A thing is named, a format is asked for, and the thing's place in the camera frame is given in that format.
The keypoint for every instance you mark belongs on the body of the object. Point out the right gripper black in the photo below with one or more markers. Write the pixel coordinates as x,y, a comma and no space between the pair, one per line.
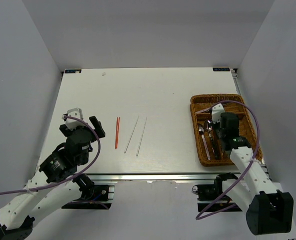
217,137

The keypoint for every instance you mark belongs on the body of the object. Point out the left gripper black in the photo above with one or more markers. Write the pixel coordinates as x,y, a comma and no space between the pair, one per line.
98,126

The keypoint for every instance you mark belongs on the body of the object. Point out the spoon with dark dotted handle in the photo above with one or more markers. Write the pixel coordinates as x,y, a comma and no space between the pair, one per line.
208,127

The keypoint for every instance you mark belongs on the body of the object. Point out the knife with pink handle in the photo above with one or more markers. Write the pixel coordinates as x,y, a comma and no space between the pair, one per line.
206,110

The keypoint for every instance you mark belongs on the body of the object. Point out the white chopstick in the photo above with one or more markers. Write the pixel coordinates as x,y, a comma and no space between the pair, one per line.
141,138
131,135

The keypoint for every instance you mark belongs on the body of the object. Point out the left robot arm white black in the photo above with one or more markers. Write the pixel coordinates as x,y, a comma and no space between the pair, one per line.
56,181

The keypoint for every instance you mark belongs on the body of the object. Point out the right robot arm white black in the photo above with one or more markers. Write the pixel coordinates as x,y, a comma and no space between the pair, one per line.
268,210

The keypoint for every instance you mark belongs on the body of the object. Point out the wicker cutlery basket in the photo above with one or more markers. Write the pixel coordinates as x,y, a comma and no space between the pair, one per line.
232,103

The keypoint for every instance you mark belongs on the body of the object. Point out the blue label right corner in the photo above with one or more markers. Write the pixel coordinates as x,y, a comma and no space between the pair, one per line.
221,69

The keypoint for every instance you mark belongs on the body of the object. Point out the blue label corner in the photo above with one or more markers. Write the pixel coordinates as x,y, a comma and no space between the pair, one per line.
221,69
74,71

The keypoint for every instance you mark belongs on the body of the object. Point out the blue label left corner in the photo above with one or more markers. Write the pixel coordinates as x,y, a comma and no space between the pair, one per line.
74,71

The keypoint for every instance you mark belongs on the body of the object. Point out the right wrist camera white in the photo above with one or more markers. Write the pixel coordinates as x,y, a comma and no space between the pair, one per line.
216,112

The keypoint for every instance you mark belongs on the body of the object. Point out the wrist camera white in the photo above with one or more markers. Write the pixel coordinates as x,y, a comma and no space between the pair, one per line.
216,112
70,118

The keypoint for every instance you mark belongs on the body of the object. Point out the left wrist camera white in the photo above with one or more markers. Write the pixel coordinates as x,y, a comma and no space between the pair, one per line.
70,118

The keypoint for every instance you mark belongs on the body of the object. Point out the spoon with pink handle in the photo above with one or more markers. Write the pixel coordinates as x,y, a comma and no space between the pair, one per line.
201,132

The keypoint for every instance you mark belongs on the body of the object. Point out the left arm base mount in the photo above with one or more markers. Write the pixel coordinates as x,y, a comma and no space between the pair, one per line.
92,196

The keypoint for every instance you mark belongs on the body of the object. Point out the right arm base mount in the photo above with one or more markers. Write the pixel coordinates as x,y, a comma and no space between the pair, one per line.
208,192

